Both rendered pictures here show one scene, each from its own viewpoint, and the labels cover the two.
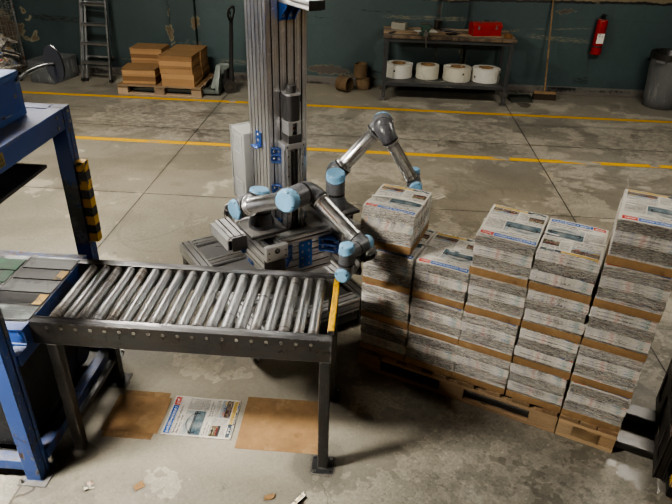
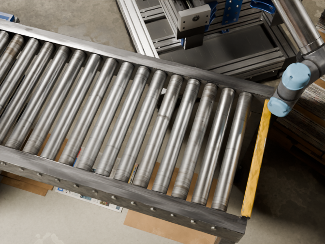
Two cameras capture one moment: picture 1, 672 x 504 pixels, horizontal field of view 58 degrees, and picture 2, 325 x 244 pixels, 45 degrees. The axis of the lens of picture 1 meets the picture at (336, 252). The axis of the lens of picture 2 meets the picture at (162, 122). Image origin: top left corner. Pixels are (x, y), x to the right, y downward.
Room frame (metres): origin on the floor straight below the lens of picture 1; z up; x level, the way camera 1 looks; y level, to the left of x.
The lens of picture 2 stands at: (1.73, 0.18, 1.97)
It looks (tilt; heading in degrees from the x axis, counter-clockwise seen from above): 61 degrees down; 14
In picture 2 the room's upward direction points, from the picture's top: straight up
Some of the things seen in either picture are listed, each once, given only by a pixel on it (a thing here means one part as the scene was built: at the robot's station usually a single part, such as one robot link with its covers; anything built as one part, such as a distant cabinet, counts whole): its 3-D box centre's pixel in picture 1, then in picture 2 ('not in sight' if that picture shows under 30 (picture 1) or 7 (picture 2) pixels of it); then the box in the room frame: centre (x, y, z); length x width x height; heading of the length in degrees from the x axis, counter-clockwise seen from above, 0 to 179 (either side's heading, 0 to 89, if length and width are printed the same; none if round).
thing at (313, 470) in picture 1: (322, 464); not in sight; (2.07, 0.03, 0.01); 0.14 x 0.13 x 0.01; 177
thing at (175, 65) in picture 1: (166, 69); not in sight; (8.85, 2.53, 0.28); 1.20 x 0.83 x 0.57; 87
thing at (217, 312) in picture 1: (221, 302); (107, 114); (2.35, 0.53, 0.77); 0.47 x 0.05 x 0.05; 177
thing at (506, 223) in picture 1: (514, 224); not in sight; (2.68, -0.88, 1.06); 0.37 x 0.29 x 0.01; 155
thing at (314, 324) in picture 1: (317, 308); (233, 149); (2.32, 0.08, 0.77); 0.47 x 0.05 x 0.05; 177
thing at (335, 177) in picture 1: (335, 181); not in sight; (3.34, 0.02, 0.98); 0.13 x 0.12 x 0.14; 0
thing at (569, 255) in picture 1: (568, 259); not in sight; (2.56, -1.14, 0.95); 0.38 x 0.29 x 0.23; 154
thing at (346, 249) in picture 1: (348, 252); (297, 79); (2.51, -0.06, 0.97); 0.11 x 0.08 x 0.11; 141
